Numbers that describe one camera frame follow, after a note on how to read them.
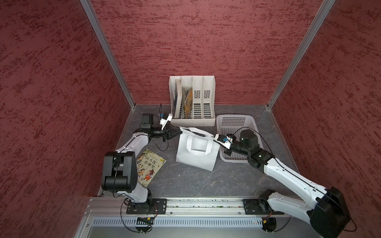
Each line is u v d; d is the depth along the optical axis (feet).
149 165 2.87
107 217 2.33
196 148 2.59
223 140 2.05
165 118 2.37
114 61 3.03
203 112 3.81
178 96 3.10
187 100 3.20
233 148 2.19
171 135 2.53
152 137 2.32
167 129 2.42
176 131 2.53
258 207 2.33
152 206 2.34
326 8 2.33
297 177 1.55
